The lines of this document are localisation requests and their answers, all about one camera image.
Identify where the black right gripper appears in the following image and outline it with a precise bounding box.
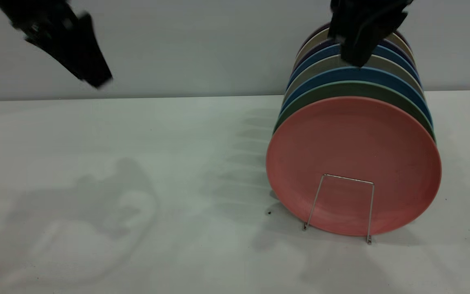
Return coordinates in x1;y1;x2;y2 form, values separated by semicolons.
328;0;415;69

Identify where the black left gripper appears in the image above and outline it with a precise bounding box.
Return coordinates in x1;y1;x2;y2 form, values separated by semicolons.
0;0;114;89

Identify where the pink round plate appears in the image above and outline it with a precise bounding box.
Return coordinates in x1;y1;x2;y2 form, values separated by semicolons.
266;96;442;237

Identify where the blue round plate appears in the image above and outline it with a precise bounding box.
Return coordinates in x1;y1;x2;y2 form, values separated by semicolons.
280;67;433;127
287;42;422;92

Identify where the green round plate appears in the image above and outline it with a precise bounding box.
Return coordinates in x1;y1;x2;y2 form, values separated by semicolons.
273;80;436;143

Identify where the dark purple round plate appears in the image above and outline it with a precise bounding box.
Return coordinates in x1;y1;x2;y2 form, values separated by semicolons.
293;37;417;76
302;22;411;49

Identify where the beige round plate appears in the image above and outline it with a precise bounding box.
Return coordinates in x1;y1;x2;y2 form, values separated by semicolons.
296;28;415;68
284;54;425;105

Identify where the silver wire plate rack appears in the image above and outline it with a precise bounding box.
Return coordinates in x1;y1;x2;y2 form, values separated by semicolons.
302;174;375;245

